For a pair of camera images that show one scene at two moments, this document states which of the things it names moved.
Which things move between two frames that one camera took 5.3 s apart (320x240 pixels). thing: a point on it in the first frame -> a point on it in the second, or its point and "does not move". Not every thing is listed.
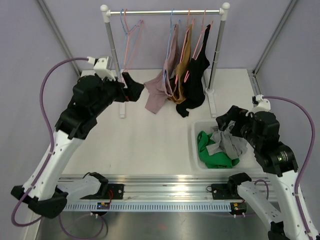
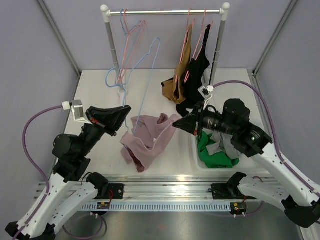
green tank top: x=217 y=160 does not move
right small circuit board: x=238 y=206 does not move
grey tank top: x=224 y=142 does not move
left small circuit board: x=103 y=205 does not move
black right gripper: x=234 y=113 -> x=193 y=122
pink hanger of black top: x=201 y=43 does not move
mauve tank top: x=158 y=89 -> x=150 y=137
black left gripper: x=132 y=91 -> x=112 y=118
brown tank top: x=178 y=95 does not move
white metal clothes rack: x=107 y=14 does not move
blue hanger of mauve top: x=164 y=74 -> x=124 y=84
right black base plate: x=222 y=191 does not move
